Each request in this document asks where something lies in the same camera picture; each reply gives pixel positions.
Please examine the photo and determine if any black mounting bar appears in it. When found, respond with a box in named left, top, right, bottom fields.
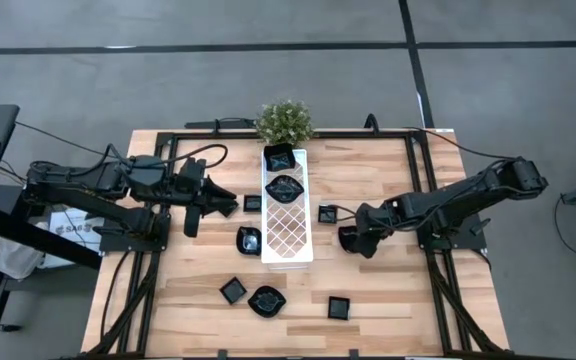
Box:
left=184, top=117, right=258, bottom=131

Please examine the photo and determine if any white plastic bag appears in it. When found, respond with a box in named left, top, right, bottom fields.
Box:
left=0, top=233, right=44, bottom=280

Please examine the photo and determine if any black desk support beam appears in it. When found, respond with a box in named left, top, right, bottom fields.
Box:
left=0, top=202, right=103, bottom=270

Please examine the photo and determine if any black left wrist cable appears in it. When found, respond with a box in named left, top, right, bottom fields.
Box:
left=105, top=142, right=229, bottom=171

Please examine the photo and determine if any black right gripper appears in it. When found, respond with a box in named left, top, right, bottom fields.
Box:
left=341, top=199, right=395, bottom=260

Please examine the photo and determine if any black wavy square mini plate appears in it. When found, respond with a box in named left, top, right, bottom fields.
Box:
left=262, top=142, right=298, bottom=173

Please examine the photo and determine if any black aluminium table frame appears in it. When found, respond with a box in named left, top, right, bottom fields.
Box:
left=83, top=130, right=509, bottom=360

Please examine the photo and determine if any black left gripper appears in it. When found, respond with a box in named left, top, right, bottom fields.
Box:
left=174, top=158, right=240, bottom=239

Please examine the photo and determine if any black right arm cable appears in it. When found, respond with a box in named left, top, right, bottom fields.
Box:
left=401, top=125, right=517, bottom=162

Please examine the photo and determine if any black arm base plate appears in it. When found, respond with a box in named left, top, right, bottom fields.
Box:
left=99, top=212, right=172, bottom=253
left=414, top=209, right=488, bottom=252

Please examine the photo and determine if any white lattice wire rack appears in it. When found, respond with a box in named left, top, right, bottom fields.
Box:
left=260, top=147, right=314, bottom=265

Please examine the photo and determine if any white printed cardboard box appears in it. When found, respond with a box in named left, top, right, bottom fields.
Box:
left=47, top=208, right=105, bottom=269

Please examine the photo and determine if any green potted plant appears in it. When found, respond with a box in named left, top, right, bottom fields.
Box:
left=255, top=98, right=315, bottom=150

